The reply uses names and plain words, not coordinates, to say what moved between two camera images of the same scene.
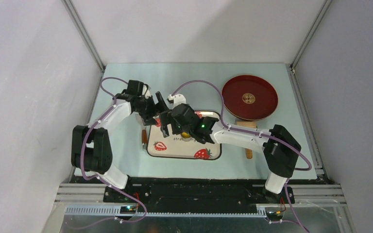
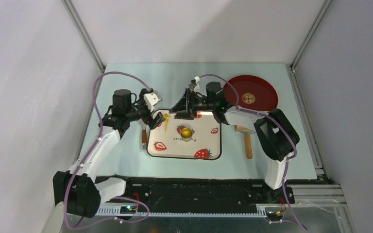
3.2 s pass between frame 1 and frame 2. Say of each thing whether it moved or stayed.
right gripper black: moved
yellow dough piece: stayed
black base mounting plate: stayed
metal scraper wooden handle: stayed
